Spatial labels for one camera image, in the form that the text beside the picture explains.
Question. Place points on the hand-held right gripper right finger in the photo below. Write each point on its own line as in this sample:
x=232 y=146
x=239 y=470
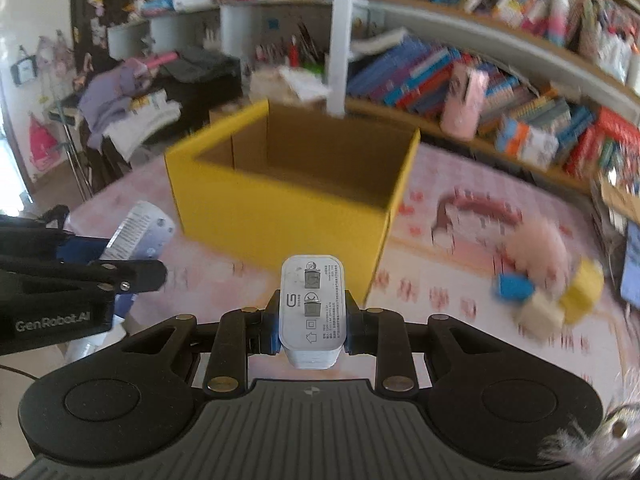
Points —
x=350 y=330

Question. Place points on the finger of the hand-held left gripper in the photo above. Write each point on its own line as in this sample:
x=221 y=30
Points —
x=142 y=275
x=82 y=249

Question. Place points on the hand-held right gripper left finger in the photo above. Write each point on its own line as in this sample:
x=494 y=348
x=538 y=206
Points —
x=272 y=330

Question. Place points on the white power adapter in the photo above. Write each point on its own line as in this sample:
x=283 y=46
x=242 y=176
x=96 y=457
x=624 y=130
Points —
x=312 y=310

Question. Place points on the yellow cardboard box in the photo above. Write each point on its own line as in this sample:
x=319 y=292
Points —
x=280 y=220

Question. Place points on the blue plastic packet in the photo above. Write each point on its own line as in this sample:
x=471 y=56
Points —
x=512 y=289

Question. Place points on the pink plush toy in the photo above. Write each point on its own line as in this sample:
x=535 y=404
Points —
x=537 y=255

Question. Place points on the pink hanging bag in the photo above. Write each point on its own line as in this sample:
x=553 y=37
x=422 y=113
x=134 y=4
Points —
x=42 y=145

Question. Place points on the pink patterned tablecloth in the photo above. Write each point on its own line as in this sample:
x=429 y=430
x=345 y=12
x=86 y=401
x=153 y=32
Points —
x=450 y=270

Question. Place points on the white printed t-shirt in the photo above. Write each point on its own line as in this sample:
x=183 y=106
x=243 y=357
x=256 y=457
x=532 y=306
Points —
x=145 y=120

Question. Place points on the purple garment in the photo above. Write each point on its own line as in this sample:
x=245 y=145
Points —
x=107 y=95

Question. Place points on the dark hanging bag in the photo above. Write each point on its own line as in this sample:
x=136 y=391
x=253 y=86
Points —
x=24 y=70

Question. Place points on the black cabinet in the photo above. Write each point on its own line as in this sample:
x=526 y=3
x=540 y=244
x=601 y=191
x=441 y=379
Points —
x=200 y=95

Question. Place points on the cream block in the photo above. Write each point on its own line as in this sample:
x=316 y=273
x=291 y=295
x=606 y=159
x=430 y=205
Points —
x=540 y=316

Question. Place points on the pink brush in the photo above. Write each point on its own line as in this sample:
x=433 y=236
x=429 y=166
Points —
x=160 y=60

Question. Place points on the grey folded cloth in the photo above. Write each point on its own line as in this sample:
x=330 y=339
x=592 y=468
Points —
x=200 y=67

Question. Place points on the yellow block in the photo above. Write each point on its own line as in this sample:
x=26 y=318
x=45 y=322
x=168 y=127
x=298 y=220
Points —
x=582 y=290

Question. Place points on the white curved shelf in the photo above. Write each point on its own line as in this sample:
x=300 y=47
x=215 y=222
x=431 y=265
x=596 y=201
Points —
x=200 y=27

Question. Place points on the pink cylindrical case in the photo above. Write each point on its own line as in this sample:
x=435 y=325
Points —
x=465 y=105

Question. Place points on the orange and white boxes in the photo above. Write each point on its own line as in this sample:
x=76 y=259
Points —
x=527 y=142

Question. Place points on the white wipes pack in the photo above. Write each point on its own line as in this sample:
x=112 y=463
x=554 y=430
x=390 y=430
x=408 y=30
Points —
x=185 y=1

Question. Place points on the holder of brushes and pens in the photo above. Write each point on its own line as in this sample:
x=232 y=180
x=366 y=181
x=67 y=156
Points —
x=295 y=50

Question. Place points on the wooden bookshelf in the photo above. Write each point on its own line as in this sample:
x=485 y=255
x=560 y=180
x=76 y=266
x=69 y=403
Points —
x=340 y=35

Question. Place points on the red boxed book set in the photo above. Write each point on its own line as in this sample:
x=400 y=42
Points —
x=607 y=142

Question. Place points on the pink blue white bottle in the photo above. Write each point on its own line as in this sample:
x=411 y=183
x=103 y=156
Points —
x=559 y=15

